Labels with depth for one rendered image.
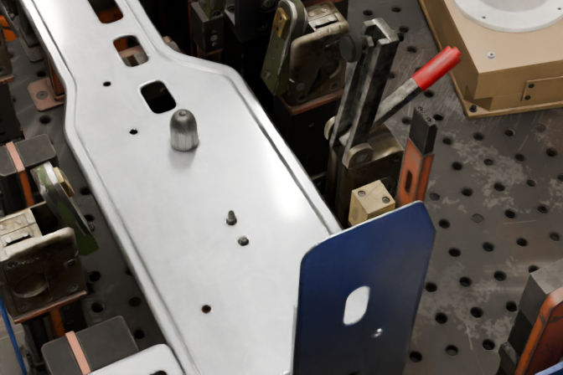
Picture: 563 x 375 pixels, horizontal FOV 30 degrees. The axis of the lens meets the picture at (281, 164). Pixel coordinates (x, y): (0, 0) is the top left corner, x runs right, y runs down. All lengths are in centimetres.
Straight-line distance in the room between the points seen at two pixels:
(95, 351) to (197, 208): 19
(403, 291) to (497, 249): 69
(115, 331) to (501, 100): 80
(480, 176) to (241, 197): 53
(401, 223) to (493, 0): 96
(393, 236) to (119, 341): 42
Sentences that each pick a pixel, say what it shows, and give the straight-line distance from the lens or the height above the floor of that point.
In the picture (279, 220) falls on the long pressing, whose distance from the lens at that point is 114.
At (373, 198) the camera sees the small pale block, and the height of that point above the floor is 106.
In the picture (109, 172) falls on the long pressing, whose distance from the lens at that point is 119.
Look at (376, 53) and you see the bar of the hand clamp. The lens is 103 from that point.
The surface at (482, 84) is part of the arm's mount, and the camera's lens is 162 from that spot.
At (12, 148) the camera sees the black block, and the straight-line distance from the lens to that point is 124.
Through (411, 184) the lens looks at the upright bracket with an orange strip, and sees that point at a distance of 105.
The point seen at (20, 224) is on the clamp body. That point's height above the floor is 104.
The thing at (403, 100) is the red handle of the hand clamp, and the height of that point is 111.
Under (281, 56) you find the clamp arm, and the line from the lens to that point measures 124.
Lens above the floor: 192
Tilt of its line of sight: 51 degrees down
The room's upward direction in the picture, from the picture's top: 2 degrees clockwise
